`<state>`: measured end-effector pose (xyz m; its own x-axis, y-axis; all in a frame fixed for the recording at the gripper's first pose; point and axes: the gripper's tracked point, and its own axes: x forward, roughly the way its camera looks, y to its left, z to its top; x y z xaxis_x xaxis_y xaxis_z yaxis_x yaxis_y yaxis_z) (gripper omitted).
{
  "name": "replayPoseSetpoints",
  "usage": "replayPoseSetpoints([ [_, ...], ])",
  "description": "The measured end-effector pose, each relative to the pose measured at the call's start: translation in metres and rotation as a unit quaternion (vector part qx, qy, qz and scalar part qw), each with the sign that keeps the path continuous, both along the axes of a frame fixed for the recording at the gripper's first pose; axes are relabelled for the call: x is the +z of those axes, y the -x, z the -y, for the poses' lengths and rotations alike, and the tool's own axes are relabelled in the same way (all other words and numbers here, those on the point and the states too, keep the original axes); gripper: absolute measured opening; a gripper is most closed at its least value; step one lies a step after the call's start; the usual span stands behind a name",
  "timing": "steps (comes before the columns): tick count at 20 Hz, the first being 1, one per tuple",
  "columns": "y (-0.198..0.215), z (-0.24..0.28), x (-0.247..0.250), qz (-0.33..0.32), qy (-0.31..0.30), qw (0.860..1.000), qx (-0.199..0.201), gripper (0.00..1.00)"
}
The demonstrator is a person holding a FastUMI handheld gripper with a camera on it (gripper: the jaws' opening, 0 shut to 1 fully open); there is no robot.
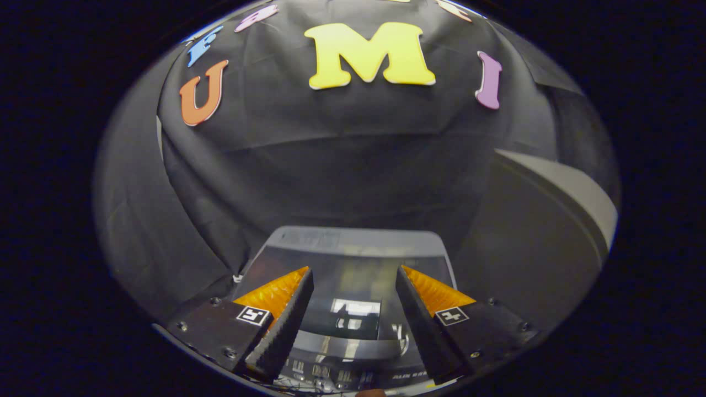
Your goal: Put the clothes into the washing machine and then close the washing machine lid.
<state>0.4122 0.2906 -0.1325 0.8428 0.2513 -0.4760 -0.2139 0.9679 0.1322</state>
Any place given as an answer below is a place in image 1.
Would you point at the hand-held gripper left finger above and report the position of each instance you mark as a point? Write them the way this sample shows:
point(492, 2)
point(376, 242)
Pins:
point(287, 325)

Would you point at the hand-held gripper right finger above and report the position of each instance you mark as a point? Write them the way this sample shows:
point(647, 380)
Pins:
point(424, 325)

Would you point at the dark washing machine lid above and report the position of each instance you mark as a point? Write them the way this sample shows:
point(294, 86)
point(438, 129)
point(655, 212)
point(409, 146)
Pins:
point(353, 275)

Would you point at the grey top-load washing machine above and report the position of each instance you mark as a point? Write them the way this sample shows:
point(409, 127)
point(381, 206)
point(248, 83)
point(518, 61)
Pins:
point(353, 237)

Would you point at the black backdrop cloth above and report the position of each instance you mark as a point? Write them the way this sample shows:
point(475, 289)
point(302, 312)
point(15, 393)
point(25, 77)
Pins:
point(331, 165)

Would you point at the beige cabinet with grey top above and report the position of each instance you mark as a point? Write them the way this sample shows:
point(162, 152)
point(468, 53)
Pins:
point(579, 193)

